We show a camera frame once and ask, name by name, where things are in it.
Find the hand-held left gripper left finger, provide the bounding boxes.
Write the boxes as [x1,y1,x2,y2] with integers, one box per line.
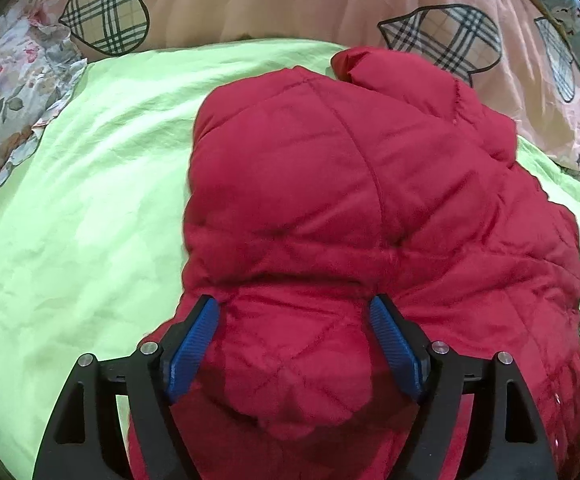
[34,295,220,480]

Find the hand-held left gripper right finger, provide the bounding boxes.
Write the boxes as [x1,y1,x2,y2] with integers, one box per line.
[369,294,559,480]

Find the red quilted jacket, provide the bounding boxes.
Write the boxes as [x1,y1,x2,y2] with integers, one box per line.
[127,46,580,480]

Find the light green bed sheet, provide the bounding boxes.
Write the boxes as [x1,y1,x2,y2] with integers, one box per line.
[0,40,580,480]

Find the floral ruffled pillow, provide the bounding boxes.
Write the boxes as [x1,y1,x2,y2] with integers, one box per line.
[0,12,89,217]

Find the blue bear print pillow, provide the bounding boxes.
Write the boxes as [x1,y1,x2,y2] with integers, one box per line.
[495,0,580,97]

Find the pink quilt with plaid hearts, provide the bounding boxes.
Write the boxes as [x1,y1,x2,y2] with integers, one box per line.
[34,0,580,261]

